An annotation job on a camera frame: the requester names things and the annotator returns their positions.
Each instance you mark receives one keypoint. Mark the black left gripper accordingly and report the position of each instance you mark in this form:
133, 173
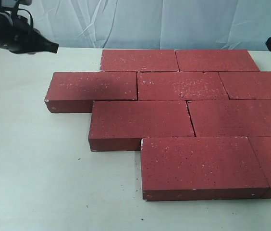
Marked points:
17, 35

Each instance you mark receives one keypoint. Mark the large red brick front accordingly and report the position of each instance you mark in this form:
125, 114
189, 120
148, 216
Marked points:
121, 125

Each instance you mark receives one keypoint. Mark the red brick with white specks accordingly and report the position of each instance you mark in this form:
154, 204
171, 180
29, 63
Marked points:
171, 86

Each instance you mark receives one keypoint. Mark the red brick second row right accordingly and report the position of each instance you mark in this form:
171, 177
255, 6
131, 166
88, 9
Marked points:
247, 85

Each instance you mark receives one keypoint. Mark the red brick back row left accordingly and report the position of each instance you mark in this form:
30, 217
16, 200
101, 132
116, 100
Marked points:
139, 60

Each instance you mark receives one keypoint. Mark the red brick back row right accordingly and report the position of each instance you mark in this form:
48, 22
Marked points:
215, 61

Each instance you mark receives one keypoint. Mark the red brick third row right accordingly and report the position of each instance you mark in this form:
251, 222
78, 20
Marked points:
226, 118

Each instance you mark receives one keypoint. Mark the red brick front row hidden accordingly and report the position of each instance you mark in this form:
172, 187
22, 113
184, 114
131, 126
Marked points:
200, 168

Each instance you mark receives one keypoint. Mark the pale blue backdrop cloth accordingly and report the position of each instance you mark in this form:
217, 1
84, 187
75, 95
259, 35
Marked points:
154, 24

